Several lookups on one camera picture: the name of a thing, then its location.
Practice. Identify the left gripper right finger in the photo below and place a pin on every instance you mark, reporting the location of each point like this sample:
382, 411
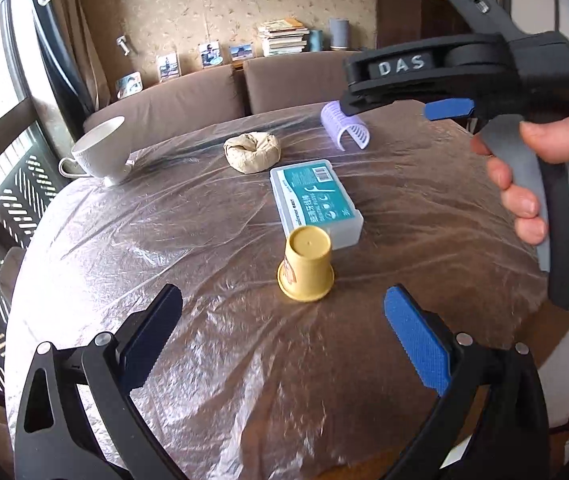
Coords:
490, 420

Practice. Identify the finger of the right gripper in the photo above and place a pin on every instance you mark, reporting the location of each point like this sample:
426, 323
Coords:
448, 109
369, 94

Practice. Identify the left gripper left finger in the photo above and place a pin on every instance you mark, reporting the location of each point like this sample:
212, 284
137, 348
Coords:
53, 436

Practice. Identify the teal dental floss box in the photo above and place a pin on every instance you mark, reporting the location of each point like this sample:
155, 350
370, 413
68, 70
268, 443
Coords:
311, 194

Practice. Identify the person's right hand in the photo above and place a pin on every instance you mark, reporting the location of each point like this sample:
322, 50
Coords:
518, 172

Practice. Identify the purple hair roller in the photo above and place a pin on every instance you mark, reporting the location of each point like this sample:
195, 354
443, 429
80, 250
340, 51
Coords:
336, 124

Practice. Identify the grey cylinder speaker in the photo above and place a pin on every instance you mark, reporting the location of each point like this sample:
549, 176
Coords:
339, 34

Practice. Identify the teal cup on shelf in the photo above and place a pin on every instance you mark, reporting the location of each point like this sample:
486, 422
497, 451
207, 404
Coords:
315, 40

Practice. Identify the dark wooden cabinet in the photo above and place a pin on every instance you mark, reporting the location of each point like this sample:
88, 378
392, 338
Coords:
400, 21

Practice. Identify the stack of books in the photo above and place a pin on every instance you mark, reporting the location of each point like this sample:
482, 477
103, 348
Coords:
283, 36

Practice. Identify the brown sofa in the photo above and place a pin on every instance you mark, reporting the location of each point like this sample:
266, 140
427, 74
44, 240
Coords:
220, 94

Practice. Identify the yellow plastic cup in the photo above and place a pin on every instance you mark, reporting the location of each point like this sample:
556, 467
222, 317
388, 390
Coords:
305, 273

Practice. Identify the grey chair back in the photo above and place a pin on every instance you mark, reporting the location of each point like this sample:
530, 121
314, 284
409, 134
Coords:
9, 271

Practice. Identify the white ceramic teacup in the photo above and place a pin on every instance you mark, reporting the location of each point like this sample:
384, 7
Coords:
102, 153

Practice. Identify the photo frame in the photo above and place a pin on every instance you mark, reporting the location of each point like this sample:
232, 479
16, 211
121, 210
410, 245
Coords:
128, 85
210, 54
168, 66
241, 52

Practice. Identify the leftmost photo frame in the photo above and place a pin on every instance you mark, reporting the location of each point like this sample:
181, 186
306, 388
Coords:
128, 85

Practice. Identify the chrome wall hook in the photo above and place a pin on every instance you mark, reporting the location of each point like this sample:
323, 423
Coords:
122, 42

